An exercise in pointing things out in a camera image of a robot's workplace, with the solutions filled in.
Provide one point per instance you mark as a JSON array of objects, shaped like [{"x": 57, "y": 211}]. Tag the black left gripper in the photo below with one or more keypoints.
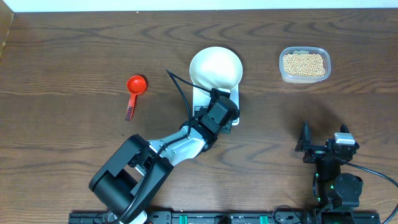
[{"x": 223, "y": 129}]

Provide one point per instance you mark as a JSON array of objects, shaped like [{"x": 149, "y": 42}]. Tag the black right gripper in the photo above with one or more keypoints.
[{"x": 304, "y": 142}]

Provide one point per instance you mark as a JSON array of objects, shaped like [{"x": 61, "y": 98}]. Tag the red plastic measuring scoop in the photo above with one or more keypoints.
[{"x": 136, "y": 85}]

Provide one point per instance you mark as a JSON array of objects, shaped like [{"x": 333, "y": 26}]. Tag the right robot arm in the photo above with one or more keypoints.
[{"x": 337, "y": 193}]

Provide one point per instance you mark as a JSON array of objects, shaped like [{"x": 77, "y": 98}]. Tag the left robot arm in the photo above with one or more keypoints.
[{"x": 132, "y": 176}]

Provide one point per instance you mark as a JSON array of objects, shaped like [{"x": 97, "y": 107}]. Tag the white digital kitchen scale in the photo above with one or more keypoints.
[{"x": 202, "y": 98}]

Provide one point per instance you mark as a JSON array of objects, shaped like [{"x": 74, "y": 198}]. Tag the white ceramic bowl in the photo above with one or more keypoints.
[{"x": 216, "y": 67}]

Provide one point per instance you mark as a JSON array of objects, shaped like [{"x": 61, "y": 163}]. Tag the clear plastic container of beans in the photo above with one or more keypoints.
[{"x": 304, "y": 65}]

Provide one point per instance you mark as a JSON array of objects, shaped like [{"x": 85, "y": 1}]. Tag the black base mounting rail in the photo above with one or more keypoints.
[{"x": 164, "y": 217}]

